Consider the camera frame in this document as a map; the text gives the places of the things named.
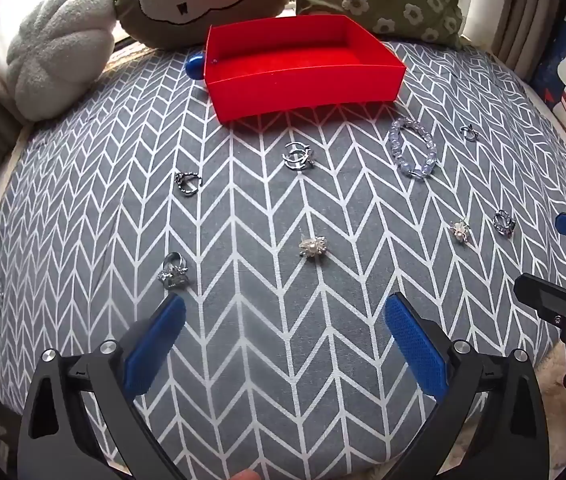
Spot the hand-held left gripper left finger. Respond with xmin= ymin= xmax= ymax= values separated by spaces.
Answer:
xmin=17 ymin=292 xmax=188 ymax=480

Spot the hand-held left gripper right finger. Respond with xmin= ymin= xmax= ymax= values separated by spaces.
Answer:
xmin=384 ymin=291 xmax=550 ymax=480

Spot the silver ornate ring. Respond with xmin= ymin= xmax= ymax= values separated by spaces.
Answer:
xmin=157 ymin=251 xmax=191 ymax=290

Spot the dark gem ring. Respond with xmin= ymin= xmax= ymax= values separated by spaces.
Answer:
xmin=493 ymin=209 xmax=515 ymax=237

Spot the small pearl flower earring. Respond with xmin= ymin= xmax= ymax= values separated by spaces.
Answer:
xmin=450 ymin=218 xmax=472 ymax=246

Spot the pearl flower brooch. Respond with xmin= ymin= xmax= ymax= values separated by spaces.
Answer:
xmin=299 ymin=234 xmax=330 ymax=261

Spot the dark twisted ring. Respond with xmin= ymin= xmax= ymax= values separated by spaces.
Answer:
xmin=174 ymin=171 xmax=204 ymax=200

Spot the clear bead bracelet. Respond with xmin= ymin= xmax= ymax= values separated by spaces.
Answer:
xmin=389 ymin=116 xmax=438 ymax=180

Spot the silver double band ring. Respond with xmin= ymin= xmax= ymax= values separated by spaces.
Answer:
xmin=283 ymin=141 xmax=316 ymax=172

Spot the red plastic tray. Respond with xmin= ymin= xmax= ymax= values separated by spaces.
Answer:
xmin=204 ymin=14 xmax=408 ymax=124

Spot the blue round knob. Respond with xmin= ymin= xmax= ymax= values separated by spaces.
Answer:
xmin=185 ymin=51 xmax=207 ymax=81

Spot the white pumpkin cushion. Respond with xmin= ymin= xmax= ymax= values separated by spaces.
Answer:
xmin=5 ymin=0 xmax=116 ymax=122

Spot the sheep face cushion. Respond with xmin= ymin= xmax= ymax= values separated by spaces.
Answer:
xmin=111 ymin=0 xmax=298 ymax=51

